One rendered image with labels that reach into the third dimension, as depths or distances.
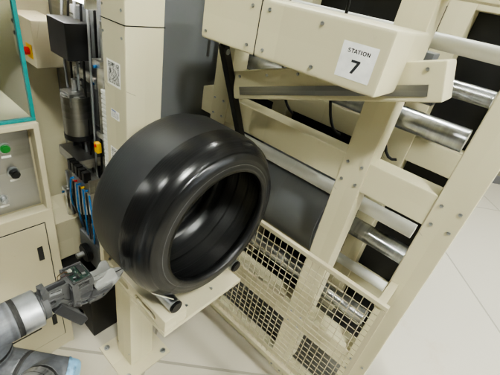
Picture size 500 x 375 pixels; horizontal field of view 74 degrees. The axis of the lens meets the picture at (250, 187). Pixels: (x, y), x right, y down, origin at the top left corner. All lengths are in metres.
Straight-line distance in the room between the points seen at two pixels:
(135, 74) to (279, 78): 0.45
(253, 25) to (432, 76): 0.49
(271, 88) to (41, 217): 1.04
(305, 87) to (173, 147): 0.46
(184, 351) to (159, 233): 1.34
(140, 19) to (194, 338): 1.70
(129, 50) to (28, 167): 0.67
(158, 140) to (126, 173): 0.12
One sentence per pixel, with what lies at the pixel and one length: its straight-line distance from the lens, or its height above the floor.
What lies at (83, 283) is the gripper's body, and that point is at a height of 1.11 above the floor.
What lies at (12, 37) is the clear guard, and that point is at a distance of 1.33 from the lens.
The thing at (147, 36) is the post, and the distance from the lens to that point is 1.08.
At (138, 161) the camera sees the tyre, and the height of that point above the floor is 1.38.
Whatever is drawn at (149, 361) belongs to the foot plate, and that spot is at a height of 0.01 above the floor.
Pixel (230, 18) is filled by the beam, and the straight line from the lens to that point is 1.09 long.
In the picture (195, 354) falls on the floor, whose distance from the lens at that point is 2.11.
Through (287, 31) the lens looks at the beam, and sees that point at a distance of 0.96.
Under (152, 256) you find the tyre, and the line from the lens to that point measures 0.89.
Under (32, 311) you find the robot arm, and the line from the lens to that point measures 0.92.
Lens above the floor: 1.82
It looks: 31 degrees down
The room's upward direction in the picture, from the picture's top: 12 degrees clockwise
